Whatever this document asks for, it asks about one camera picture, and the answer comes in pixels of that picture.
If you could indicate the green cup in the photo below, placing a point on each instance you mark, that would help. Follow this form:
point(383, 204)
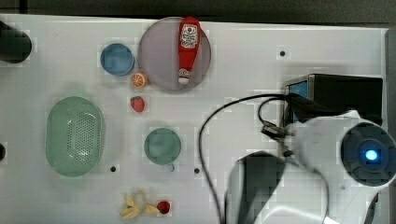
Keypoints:
point(162, 147)

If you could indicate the red ketchup bottle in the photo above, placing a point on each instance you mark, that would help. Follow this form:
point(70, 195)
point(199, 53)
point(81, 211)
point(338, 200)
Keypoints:
point(189, 38)

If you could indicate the peeled banana toy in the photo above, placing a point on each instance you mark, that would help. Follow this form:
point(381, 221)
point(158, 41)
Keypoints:
point(137, 204)

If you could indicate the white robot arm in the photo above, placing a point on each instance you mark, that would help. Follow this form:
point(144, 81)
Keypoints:
point(336, 168)

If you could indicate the black toaster oven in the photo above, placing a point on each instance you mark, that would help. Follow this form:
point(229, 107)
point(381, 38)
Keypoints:
point(342, 93)

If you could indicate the blue bowl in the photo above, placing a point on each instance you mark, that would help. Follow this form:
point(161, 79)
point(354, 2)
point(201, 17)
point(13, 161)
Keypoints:
point(117, 59)

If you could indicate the small red fruit toy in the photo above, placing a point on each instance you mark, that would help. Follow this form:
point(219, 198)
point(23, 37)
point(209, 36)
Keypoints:
point(164, 207)

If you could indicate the black cylinder post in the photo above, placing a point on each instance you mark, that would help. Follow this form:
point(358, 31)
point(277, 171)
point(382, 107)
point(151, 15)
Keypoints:
point(15, 45)

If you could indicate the orange slice toy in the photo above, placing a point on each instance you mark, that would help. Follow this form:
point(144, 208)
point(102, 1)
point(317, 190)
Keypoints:
point(139, 80)

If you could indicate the grey round plate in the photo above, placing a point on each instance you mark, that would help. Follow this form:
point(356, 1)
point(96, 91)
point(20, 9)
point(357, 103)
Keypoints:
point(158, 56)

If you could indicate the red strawberry toy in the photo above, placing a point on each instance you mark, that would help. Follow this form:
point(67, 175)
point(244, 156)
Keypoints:
point(137, 104)

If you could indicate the green perforated basket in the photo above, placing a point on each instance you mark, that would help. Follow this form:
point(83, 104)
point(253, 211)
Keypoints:
point(74, 136)

